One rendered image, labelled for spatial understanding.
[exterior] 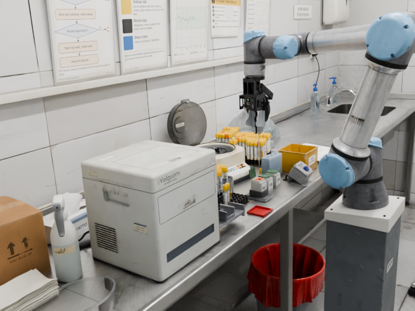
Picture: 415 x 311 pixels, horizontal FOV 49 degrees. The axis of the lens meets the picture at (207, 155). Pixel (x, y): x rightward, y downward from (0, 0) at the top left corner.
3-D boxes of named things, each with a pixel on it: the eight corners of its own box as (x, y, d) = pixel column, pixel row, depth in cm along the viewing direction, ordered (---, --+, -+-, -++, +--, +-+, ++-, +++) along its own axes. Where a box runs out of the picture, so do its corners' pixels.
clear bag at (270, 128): (257, 142, 253) (257, 118, 249) (240, 136, 268) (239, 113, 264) (285, 136, 263) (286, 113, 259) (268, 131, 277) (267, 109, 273)
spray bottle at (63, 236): (68, 290, 118) (55, 204, 111) (47, 281, 123) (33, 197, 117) (92, 276, 125) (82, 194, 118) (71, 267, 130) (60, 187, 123)
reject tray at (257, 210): (264, 217, 157) (264, 215, 156) (246, 213, 160) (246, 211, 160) (272, 210, 162) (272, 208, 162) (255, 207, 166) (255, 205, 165)
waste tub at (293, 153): (306, 176, 196) (306, 153, 193) (277, 171, 203) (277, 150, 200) (318, 167, 206) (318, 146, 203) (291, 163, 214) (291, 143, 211)
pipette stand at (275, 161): (272, 182, 190) (272, 159, 187) (258, 179, 194) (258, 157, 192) (285, 176, 197) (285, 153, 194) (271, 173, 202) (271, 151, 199)
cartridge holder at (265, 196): (265, 202, 169) (265, 193, 168) (245, 197, 175) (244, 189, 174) (272, 197, 173) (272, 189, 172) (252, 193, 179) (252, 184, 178)
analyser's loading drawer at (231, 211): (210, 239, 138) (209, 224, 137) (192, 234, 142) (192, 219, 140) (244, 215, 154) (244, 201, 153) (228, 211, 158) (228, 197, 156)
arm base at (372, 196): (396, 199, 155) (396, 171, 153) (375, 213, 146) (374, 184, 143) (356, 192, 166) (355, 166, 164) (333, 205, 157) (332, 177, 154)
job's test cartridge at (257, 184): (261, 197, 171) (261, 181, 169) (251, 195, 174) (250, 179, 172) (267, 194, 174) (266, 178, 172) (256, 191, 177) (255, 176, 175)
